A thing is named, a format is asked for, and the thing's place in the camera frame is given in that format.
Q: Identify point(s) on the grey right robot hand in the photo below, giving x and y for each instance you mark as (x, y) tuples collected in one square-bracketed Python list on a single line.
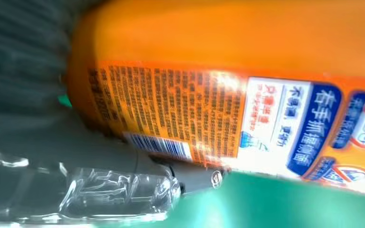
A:
[(59, 163)]

